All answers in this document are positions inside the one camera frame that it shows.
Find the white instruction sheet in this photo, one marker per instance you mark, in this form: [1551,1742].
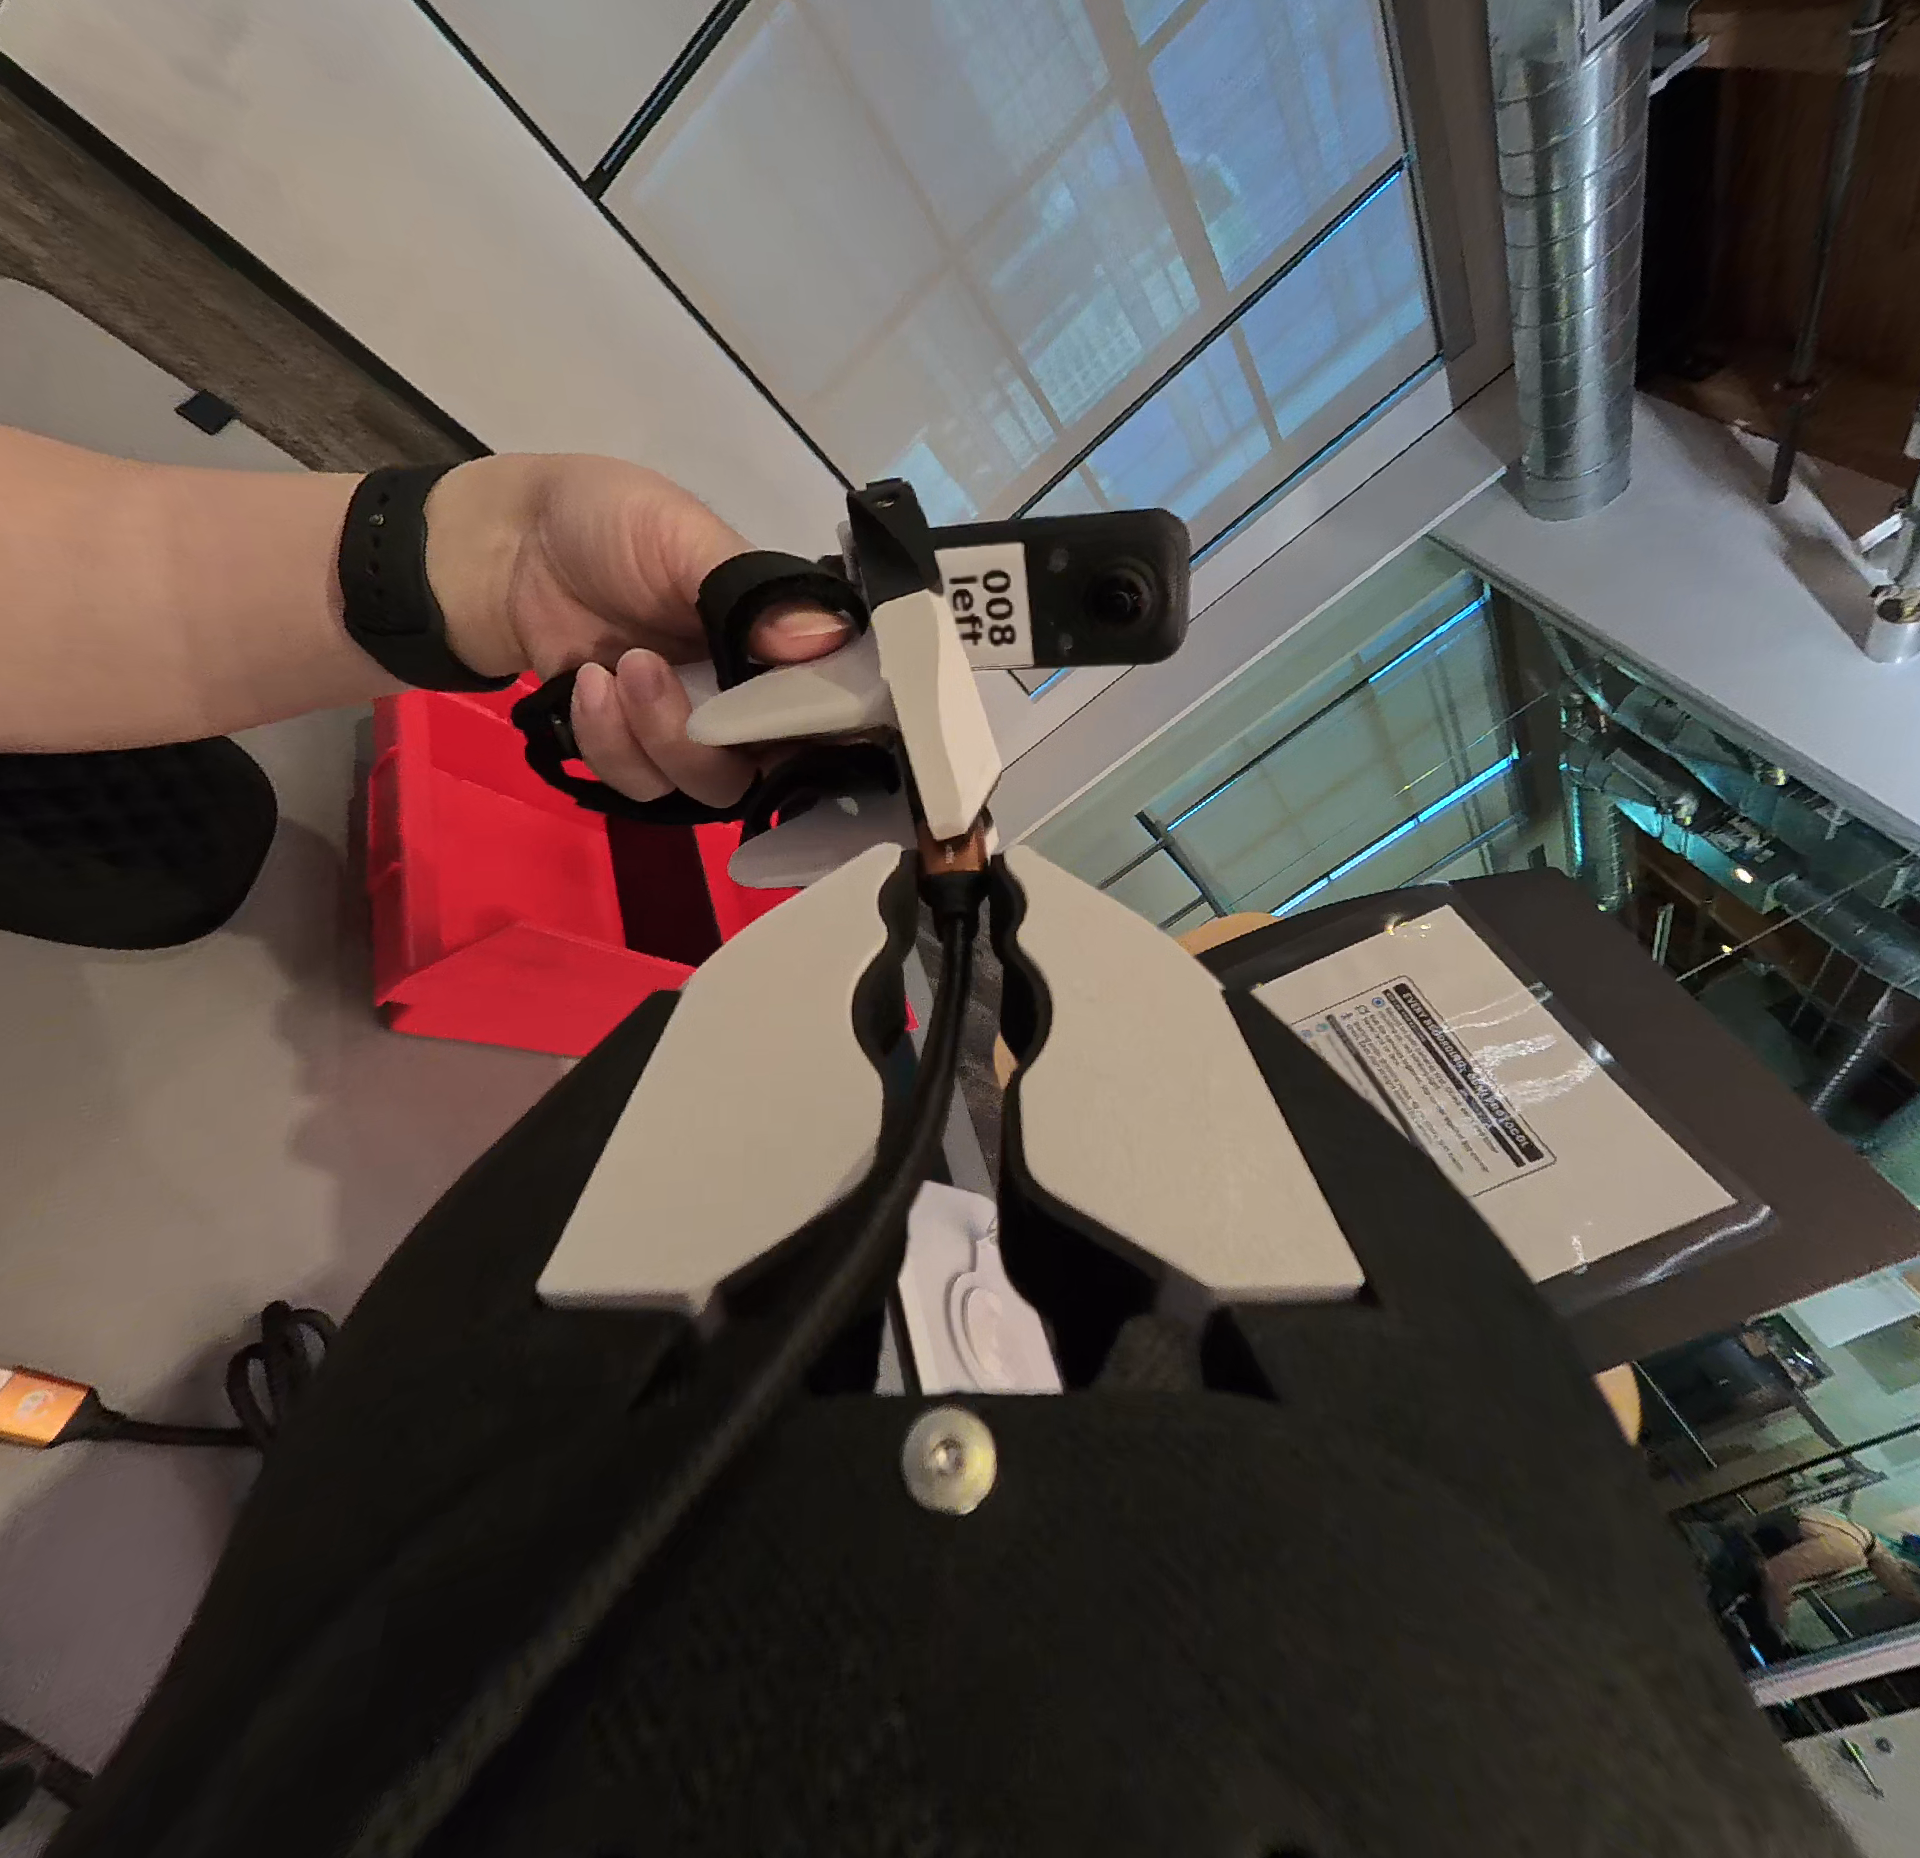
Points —
[1620,1138]

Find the black sign board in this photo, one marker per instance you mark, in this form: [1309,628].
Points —
[1650,929]

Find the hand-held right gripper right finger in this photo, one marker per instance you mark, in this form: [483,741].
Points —
[1170,1138]

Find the person's left forearm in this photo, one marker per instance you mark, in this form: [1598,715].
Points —
[165,598]

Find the white plastic adapter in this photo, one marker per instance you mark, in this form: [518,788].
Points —
[974,1303]

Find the red plastic bin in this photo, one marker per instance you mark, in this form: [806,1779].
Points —
[494,899]

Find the large glass window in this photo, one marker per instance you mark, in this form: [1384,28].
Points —
[1051,163]

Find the black smartwatch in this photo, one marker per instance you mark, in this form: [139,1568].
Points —
[398,582]

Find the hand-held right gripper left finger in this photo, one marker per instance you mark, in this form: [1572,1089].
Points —
[705,1138]

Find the glass partition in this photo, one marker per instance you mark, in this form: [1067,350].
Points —
[1351,748]

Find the black wall outlet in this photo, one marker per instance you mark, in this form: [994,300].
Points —
[207,412]

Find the silver ventilation duct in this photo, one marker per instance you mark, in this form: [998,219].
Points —
[1575,238]

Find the black metal pipe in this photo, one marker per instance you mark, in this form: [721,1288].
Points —
[1823,238]

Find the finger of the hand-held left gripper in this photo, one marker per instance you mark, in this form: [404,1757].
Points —
[931,718]

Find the black mesh seat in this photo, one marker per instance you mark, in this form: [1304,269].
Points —
[121,838]

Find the person's left hand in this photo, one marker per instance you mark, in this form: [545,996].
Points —
[585,568]

